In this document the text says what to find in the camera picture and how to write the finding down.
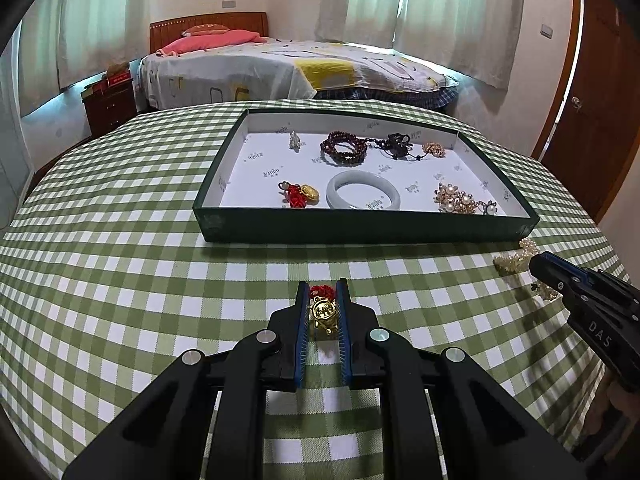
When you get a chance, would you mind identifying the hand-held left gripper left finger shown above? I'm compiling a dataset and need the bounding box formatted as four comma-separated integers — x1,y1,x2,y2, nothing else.
62,280,309,480

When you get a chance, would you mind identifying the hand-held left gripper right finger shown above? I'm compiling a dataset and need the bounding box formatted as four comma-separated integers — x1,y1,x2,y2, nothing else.
335,277,586,480

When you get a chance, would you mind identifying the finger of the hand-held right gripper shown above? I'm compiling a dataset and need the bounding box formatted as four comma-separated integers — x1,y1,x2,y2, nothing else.
529,251,601,306

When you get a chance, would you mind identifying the red cord gold figure charm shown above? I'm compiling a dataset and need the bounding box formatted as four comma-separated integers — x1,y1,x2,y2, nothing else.
306,284,338,341

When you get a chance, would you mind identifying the gold pearl necklace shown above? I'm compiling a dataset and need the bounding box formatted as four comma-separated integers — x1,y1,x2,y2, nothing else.
492,237,561,301

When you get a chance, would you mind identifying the green box with white lining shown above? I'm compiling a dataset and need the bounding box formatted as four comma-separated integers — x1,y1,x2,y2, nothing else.
192,107,541,245

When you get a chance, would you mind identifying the red tassel gold ingot charm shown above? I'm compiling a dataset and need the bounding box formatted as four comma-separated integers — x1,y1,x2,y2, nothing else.
277,180,321,209

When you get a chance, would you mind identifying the gold pearl brooch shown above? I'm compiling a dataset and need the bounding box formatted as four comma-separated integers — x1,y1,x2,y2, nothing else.
432,182,481,215

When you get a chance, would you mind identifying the pale jade bangle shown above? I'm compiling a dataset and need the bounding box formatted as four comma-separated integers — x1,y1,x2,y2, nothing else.
326,170,402,211

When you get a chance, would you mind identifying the brown wooden door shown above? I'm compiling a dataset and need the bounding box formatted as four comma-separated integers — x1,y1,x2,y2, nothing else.
532,0,640,226

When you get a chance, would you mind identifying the bed with patterned bedspread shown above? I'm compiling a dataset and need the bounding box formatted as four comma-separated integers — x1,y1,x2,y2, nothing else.
137,11,461,113

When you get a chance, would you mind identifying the white curtain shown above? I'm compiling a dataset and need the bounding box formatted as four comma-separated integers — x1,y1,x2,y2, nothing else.
17,0,151,111
315,0,408,48
392,0,526,92

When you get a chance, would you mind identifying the dark wooden nightstand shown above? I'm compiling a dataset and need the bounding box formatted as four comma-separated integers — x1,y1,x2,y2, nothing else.
81,77,138,137

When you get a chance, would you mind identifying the pink pillow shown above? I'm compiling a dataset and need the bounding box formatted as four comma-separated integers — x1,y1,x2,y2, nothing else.
156,30,265,57

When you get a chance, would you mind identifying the orange cushion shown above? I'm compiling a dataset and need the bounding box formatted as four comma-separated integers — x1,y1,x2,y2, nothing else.
181,24,231,37

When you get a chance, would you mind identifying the dark red bead bracelet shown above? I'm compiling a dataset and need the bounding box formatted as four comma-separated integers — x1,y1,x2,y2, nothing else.
320,130,371,166

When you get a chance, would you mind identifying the black cord pendant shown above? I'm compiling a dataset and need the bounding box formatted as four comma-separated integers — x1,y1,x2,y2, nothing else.
372,131,423,161

